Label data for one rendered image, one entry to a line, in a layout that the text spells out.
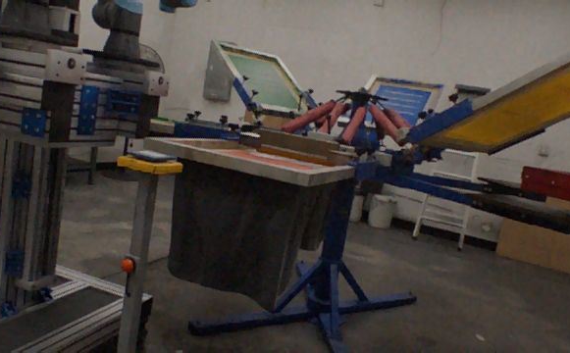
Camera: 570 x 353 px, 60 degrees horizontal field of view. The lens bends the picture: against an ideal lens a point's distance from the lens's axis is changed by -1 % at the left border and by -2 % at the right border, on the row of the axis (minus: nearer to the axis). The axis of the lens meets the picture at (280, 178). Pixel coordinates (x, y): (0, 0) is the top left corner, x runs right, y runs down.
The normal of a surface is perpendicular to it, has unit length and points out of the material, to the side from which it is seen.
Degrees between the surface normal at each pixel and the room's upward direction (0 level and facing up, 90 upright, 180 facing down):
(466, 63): 90
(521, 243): 75
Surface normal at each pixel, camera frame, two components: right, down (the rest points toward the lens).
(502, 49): -0.40, 0.06
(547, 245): -0.36, -0.15
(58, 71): 0.93, 0.20
